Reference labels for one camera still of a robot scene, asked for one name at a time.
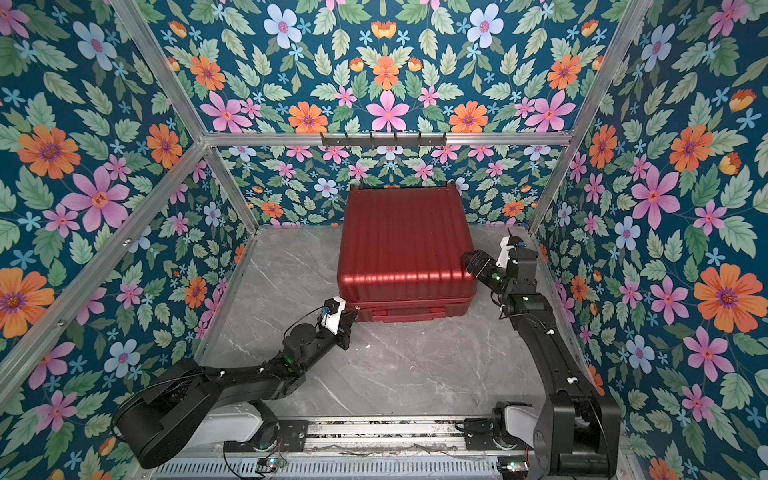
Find red hard-shell suitcase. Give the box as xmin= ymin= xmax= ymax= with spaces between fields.
xmin=337 ymin=185 xmax=477 ymax=323

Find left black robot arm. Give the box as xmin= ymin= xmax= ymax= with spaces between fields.
xmin=112 ymin=310 xmax=358 ymax=469

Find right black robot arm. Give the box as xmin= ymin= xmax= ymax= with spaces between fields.
xmin=459 ymin=237 xmax=621 ymax=479

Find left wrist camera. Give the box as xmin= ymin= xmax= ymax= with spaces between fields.
xmin=319 ymin=296 xmax=346 ymax=335

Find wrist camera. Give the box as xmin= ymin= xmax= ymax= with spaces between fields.
xmin=496 ymin=235 xmax=522 ymax=269
xmin=319 ymin=296 xmax=346 ymax=335

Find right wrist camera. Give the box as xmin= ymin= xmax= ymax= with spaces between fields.
xmin=496 ymin=235 xmax=522 ymax=269

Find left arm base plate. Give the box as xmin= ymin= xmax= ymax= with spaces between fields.
xmin=224 ymin=419 xmax=310 ymax=454

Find white slotted cable duct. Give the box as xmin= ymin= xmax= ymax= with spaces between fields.
xmin=154 ymin=457 xmax=501 ymax=479

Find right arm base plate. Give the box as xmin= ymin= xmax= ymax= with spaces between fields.
xmin=455 ymin=418 xmax=530 ymax=451

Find metal hook rail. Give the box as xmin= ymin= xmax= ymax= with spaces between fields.
xmin=320 ymin=132 xmax=448 ymax=148

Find aluminium cage frame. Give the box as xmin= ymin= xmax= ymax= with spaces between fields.
xmin=1 ymin=1 xmax=652 ymax=406

